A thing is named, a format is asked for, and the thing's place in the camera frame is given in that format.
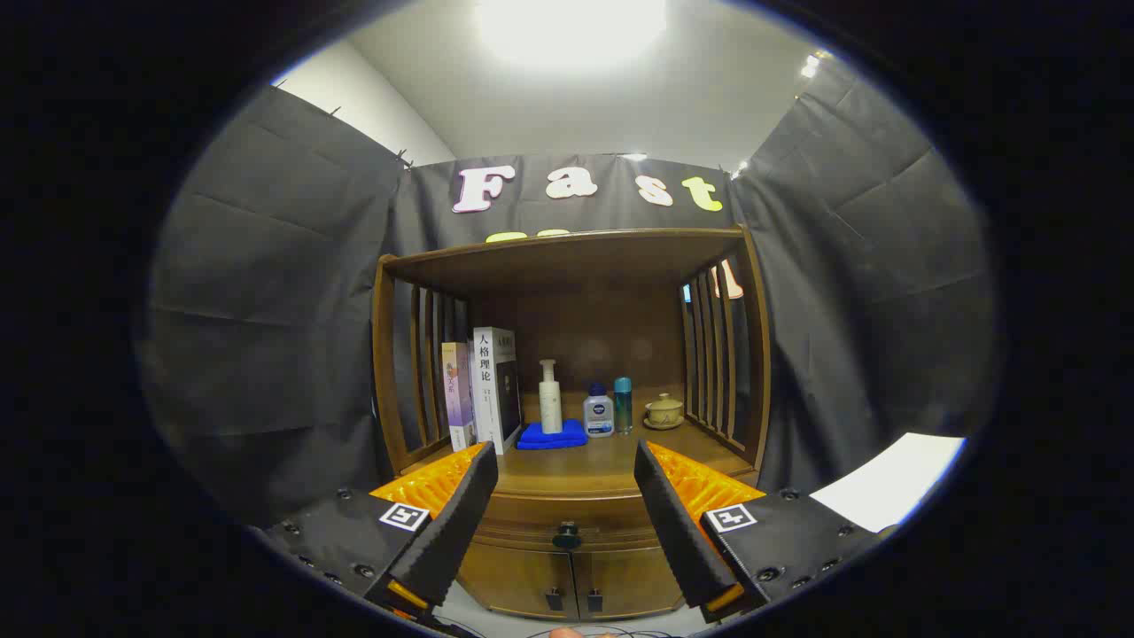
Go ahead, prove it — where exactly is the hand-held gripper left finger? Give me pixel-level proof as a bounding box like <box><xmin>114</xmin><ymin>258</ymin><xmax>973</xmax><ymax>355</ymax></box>
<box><xmin>252</xmin><ymin>441</ymin><xmax>500</xmax><ymax>621</ymax></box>

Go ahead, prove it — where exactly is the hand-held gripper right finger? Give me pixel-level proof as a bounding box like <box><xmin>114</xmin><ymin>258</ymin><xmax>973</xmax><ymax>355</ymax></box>
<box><xmin>633</xmin><ymin>439</ymin><xmax>896</xmax><ymax>623</ymax></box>

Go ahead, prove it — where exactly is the brown wooden drawer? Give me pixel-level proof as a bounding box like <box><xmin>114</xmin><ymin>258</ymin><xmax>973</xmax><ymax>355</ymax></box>
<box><xmin>472</xmin><ymin>490</ymin><xmax>674</xmax><ymax>552</ymax></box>

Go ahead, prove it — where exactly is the wooden countertop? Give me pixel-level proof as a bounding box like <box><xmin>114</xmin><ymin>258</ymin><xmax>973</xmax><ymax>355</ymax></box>
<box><xmin>403</xmin><ymin>390</ymin><xmax>756</xmax><ymax>497</ymax></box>

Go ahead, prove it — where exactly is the brown wooden cabinet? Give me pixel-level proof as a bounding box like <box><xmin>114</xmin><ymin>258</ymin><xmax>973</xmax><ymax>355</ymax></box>
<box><xmin>370</xmin><ymin>226</ymin><xmax>773</xmax><ymax>621</ymax></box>

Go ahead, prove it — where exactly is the beige lidded tea cup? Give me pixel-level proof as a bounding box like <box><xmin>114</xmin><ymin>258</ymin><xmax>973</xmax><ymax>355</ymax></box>
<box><xmin>643</xmin><ymin>393</ymin><xmax>685</xmax><ymax>431</ymax></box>

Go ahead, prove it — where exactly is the blue folded towel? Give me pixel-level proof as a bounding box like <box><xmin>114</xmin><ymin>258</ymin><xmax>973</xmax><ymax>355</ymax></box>
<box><xmin>516</xmin><ymin>418</ymin><xmax>589</xmax><ymax>451</ymax></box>

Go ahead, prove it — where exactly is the purple book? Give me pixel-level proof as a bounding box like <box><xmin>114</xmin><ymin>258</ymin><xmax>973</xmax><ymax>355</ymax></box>
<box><xmin>441</xmin><ymin>342</ymin><xmax>478</xmax><ymax>453</ymax></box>

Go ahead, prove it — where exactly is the white bottle with blue cap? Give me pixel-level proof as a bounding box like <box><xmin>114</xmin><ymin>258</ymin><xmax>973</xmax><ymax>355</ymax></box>
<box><xmin>583</xmin><ymin>383</ymin><xmax>616</xmax><ymax>439</ymax></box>

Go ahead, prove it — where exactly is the white thick book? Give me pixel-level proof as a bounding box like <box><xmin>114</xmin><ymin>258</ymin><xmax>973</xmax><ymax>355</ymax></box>
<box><xmin>472</xmin><ymin>326</ymin><xmax>524</xmax><ymax>455</ymax></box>

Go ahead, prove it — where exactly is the white pump bottle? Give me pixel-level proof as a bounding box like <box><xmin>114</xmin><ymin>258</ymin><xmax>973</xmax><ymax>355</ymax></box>
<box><xmin>539</xmin><ymin>359</ymin><xmax>564</xmax><ymax>435</ymax></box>

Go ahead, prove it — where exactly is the white flat panel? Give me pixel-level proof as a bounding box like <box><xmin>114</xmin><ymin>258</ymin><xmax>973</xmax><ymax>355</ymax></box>
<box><xmin>811</xmin><ymin>432</ymin><xmax>967</xmax><ymax>533</ymax></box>

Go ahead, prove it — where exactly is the black backdrop cloth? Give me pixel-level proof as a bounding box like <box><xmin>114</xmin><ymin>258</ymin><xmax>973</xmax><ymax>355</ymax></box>
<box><xmin>142</xmin><ymin>66</ymin><xmax>998</xmax><ymax>533</ymax></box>

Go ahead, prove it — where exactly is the ceiling light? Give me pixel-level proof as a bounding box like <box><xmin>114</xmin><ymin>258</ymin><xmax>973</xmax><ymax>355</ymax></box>
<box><xmin>477</xmin><ymin>0</ymin><xmax>667</xmax><ymax>70</ymax></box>

